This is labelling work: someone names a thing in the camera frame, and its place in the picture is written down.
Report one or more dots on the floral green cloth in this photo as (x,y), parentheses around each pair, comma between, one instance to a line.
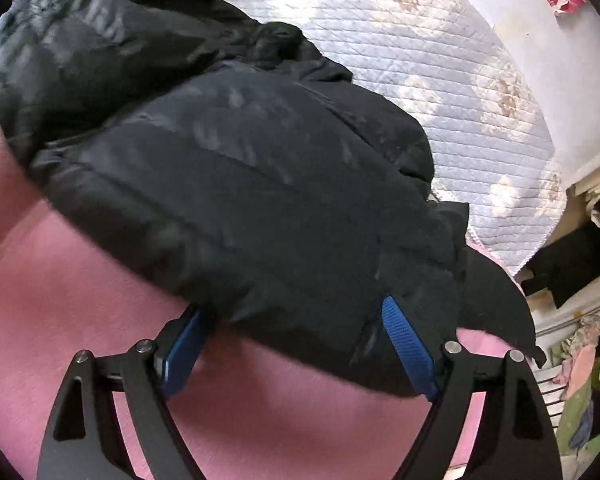
(585,360)

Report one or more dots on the quilted floral bed cover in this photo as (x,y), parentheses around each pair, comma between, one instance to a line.
(430,60)

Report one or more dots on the black puffer jacket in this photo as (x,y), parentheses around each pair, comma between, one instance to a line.
(230,185)

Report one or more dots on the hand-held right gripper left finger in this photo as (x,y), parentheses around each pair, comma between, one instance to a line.
(180,355)

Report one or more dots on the pink plush blanket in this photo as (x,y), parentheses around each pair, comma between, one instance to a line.
(70,285)

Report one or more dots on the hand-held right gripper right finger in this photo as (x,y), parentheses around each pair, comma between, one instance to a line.
(407,345)

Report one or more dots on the black hanging garment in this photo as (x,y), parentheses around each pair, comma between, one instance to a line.
(570,265)

